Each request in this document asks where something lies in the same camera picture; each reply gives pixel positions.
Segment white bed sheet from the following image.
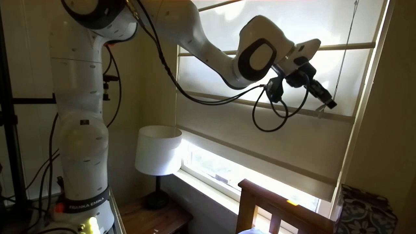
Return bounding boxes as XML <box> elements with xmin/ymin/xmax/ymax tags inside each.
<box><xmin>237</xmin><ymin>227</ymin><xmax>271</xmax><ymax>234</ymax></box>

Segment white cylindrical lamp shade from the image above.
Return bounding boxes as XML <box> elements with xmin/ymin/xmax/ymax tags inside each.
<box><xmin>134</xmin><ymin>124</ymin><xmax>184</xmax><ymax>177</ymax></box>

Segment white window frame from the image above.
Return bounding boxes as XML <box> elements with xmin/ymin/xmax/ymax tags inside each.
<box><xmin>173</xmin><ymin>0</ymin><xmax>396</xmax><ymax>220</ymax></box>

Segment cream window blind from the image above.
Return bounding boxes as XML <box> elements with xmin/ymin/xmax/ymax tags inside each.
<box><xmin>175</xmin><ymin>0</ymin><xmax>388</xmax><ymax>202</ymax></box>

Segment black horizontal clamp rod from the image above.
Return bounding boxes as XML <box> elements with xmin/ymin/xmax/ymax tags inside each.
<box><xmin>12</xmin><ymin>97</ymin><xmax>59</xmax><ymax>106</ymax></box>

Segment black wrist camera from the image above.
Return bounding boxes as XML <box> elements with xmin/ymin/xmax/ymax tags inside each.
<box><xmin>263</xmin><ymin>76</ymin><xmax>286</xmax><ymax>105</ymax></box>

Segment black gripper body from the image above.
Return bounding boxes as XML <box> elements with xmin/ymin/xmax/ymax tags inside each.
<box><xmin>284</xmin><ymin>55</ymin><xmax>319</xmax><ymax>90</ymax></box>

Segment black floor cables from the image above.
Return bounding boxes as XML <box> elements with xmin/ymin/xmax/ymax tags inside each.
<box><xmin>24</xmin><ymin>111</ymin><xmax>64</xmax><ymax>219</ymax></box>

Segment thin blind pull string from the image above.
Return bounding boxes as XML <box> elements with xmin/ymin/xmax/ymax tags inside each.
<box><xmin>315</xmin><ymin>0</ymin><xmax>362</xmax><ymax>115</ymax></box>

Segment black lamp base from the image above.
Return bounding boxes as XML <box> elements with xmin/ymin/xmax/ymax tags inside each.
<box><xmin>142</xmin><ymin>175</ymin><xmax>173</xmax><ymax>212</ymax></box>

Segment brown wooden nightstand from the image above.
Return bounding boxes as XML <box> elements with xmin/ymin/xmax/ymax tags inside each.
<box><xmin>120</xmin><ymin>198</ymin><xmax>193</xmax><ymax>234</ymax></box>

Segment black cable behind arm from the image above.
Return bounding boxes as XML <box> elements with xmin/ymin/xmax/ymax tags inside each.
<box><xmin>101</xmin><ymin>43</ymin><xmax>124</xmax><ymax>131</ymax></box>

